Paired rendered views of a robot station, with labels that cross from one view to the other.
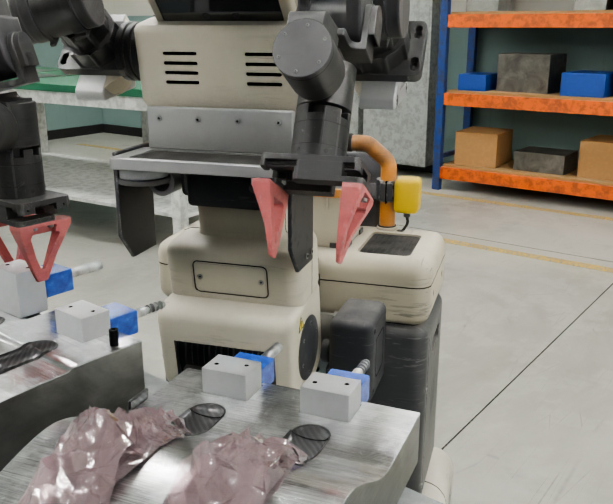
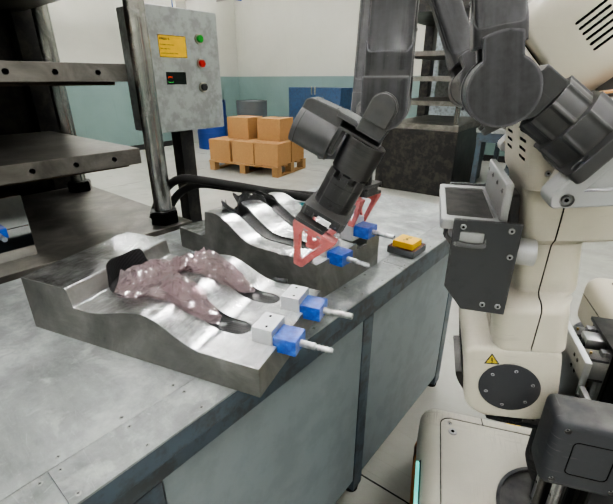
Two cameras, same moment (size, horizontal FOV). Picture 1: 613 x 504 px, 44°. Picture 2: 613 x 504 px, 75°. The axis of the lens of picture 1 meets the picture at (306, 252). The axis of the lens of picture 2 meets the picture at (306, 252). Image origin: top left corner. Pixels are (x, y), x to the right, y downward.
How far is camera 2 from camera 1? 0.93 m
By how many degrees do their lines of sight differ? 83
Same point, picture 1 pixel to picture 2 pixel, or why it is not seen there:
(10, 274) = not seen: hidden behind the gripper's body
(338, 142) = (324, 192)
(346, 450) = (222, 339)
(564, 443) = not seen: outside the picture
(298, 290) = (498, 334)
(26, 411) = (269, 259)
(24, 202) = not seen: hidden behind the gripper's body
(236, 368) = (290, 293)
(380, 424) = (246, 352)
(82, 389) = (289, 266)
